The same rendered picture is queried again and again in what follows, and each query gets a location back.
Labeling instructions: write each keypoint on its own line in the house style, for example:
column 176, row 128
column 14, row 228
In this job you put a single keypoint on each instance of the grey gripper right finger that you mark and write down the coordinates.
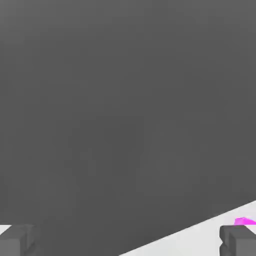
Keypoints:
column 240, row 242

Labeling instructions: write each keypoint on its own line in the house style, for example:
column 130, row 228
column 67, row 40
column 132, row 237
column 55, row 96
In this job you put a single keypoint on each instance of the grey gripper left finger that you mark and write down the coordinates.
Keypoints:
column 14, row 242

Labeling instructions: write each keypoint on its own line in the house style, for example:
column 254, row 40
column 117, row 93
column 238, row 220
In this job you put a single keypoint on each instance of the large magenta box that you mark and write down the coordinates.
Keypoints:
column 243, row 221

